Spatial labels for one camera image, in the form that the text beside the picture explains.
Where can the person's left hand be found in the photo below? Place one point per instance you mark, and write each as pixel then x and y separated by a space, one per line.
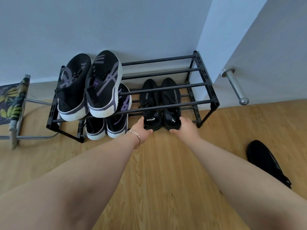
pixel 139 131

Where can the person's right hand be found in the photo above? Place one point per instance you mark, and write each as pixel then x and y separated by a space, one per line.
pixel 188 130

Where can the person's right thumb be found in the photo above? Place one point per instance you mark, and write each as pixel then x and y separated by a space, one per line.
pixel 185 119

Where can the person's left thumb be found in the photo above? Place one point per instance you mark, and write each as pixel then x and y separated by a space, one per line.
pixel 141 121

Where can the black knit sneaker white label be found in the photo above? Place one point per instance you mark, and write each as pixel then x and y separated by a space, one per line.
pixel 150 102

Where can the black knit sneaker speckled stripe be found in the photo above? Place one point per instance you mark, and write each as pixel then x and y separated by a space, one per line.
pixel 170 98

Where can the person's right forearm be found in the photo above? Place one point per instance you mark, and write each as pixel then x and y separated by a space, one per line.
pixel 230 179

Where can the person's left forearm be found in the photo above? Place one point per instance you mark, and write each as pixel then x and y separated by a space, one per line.
pixel 96 172

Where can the black purple sneaker white sole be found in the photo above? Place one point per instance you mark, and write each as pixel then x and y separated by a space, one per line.
pixel 73 93
pixel 104 81
pixel 94 129
pixel 118 124

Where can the black metal shoe rack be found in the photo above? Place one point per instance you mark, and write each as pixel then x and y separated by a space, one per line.
pixel 204 74

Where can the shiny black leather shoe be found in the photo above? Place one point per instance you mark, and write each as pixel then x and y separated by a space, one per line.
pixel 263 158

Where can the white door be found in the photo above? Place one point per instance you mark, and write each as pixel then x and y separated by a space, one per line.
pixel 275 45

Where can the leaf print folding stool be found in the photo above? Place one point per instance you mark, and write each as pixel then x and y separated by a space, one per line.
pixel 10 100

